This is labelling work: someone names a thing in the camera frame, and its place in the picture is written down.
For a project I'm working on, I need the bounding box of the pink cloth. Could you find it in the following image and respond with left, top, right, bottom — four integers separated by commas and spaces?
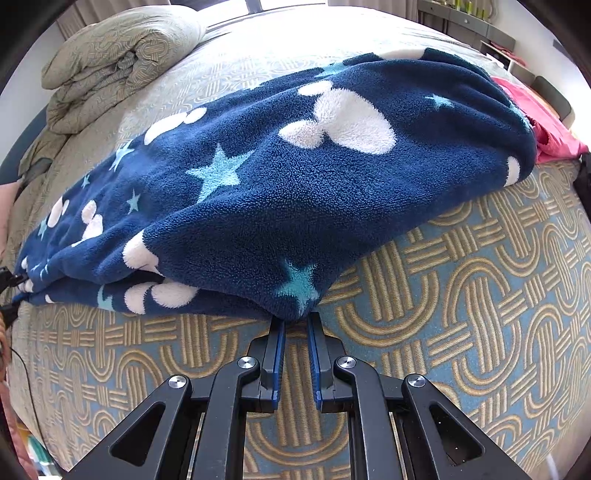
492, 76, 589, 162

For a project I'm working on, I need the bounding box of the bed with patterned cover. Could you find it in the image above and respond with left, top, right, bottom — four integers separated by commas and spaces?
7, 14, 591, 480

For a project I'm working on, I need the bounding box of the pink pillow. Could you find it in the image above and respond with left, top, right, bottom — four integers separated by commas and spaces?
0, 179, 23, 261

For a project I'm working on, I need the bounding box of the small dark object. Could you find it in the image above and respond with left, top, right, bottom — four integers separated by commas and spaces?
18, 158, 52, 180

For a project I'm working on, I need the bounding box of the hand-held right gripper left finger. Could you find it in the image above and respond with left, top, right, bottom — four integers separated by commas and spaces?
65, 318, 286, 480

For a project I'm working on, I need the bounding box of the dark blue headboard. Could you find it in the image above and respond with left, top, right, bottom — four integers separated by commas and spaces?
0, 104, 51, 185

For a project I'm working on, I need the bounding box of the navy star fleece blanket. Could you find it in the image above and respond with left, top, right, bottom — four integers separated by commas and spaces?
14, 46, 539, 324

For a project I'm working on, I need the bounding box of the folded patterned duvet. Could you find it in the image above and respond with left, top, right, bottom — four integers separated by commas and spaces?
41, 7, 208, 134

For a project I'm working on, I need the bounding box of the grey wall shelf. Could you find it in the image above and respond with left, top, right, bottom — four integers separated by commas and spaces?
418, 0, 517, 52

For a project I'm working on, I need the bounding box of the window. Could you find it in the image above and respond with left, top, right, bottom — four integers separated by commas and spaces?
203, 0, 419, 34

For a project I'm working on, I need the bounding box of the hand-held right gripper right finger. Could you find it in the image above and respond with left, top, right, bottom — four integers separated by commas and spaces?
307, 313, 532, 480

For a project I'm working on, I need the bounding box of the black cable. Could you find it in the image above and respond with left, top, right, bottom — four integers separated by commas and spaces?
9, 348, 49, 455

